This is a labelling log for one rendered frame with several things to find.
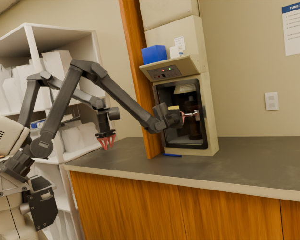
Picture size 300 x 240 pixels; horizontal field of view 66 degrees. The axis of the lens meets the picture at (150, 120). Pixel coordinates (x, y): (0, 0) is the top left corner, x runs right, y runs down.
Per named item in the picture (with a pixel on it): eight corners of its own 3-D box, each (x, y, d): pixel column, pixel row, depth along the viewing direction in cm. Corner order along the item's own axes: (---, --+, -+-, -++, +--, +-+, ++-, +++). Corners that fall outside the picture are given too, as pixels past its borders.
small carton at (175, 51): (175, 59, 126) (173, 47, 125) (183, 56, 123) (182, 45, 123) (171, 59, 122) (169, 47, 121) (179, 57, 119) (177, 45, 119)
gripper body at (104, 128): (116, 132, 130) (113, 119, 129) (103, 137, 122) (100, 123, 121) (108, 132, 134) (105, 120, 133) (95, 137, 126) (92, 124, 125)
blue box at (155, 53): (153, 64, 138) (151, 49, 137) (167, 61, 132) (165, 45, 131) (144, 65, 130) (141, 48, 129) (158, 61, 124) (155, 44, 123)
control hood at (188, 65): (152, 82, 142) (149, 65, 141) (201, 73, 123) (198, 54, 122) (141, 84, 133) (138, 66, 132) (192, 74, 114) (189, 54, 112)
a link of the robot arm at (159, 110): (148, 133, 114) (156, 131, 107) (140, 111, 114) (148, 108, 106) (167, 125, 120) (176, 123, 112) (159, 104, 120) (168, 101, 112)
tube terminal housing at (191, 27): (182, 142, 169) (165, 34, 157) (226, 143, 150) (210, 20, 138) (165, 154, 150) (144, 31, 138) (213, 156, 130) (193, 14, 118)
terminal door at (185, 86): (164, 146, 148) (154, 85, 142) (208, 149, 128) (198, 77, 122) (164, 147, 147) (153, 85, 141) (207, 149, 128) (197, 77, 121)
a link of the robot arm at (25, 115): (33, 80, 143) (25, 70, 134) (55, 80, 143) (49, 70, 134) (15, 148, 123) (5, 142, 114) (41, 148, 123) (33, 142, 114)
